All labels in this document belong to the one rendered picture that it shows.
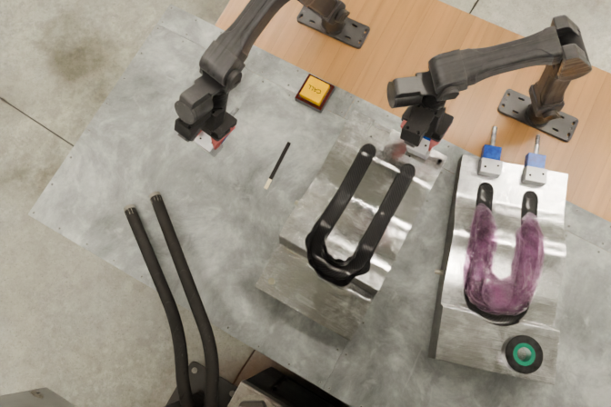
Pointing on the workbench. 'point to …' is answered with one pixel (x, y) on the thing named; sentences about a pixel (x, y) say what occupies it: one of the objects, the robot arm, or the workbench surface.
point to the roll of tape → (525, 352)
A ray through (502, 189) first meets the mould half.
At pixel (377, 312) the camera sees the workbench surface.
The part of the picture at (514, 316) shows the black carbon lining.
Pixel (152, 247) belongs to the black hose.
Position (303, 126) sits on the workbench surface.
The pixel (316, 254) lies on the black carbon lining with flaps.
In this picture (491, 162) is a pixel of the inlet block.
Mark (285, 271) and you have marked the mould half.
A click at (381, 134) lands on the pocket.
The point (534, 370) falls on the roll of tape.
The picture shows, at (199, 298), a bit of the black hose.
